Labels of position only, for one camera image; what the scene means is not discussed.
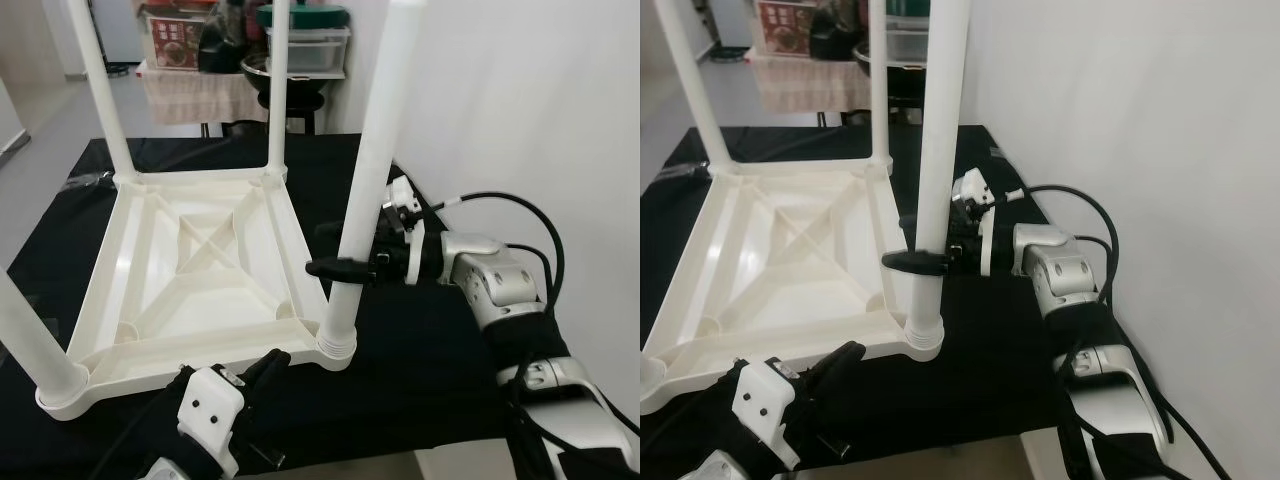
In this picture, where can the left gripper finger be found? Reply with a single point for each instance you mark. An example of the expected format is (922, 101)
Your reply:
(822, 368)
(250, 375)
(272, 372)
(846, 365)

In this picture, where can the white plastic table top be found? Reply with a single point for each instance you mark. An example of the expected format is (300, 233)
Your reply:
(760, 300)
(150, 330)

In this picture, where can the black tablecloth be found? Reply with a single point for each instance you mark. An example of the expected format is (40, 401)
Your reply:
(1000, 350)
(420, 350)

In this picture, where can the clear container green lid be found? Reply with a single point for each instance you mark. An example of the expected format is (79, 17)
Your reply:
(315, 40)
(908, 35)

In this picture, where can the black plastic bag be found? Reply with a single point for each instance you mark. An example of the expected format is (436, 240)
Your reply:
(835, 35)
(220, 45)

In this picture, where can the clear tape patch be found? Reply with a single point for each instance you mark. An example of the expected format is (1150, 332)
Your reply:
(680, 173)
(85, 181)

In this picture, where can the red print box orange lid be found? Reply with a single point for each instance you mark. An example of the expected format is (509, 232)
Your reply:
(785, 25)
(175, 40)

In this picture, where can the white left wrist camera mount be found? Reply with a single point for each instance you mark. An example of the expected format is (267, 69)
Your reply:
(765, 400)
(210, 405)

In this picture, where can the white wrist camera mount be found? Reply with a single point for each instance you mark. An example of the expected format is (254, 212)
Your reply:
(400, 190)
(210, 405)
(765, 400)
(968, 185)

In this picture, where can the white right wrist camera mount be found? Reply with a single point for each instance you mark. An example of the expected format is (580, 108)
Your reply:
(400, 190)
(968, 185)

